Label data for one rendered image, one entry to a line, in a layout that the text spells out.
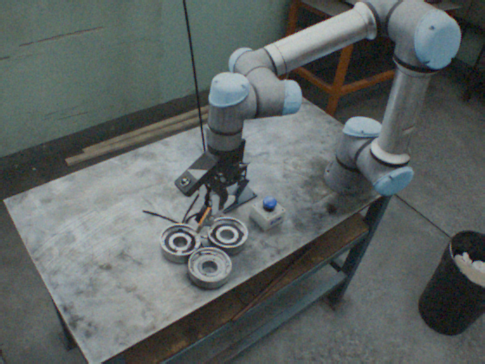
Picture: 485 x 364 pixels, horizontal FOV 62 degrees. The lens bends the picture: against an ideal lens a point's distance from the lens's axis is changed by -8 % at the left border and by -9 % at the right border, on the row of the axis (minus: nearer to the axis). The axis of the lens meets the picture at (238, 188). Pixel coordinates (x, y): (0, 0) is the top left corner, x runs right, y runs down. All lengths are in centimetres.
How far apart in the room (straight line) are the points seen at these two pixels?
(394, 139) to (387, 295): 122
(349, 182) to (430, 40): 57
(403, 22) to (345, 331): 143
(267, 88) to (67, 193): 70
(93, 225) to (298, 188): 63
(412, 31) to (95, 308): 95
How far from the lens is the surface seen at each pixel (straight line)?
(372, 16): 109
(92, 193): 132
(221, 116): 87
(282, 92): 90
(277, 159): 147
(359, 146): 129
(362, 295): 221
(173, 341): 129
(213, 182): 98
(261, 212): 121
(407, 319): 223
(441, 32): 102
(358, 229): 169
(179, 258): 111
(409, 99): 111
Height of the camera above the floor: 170
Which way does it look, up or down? 42 degrees down
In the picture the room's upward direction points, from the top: 9 degrees clockwise
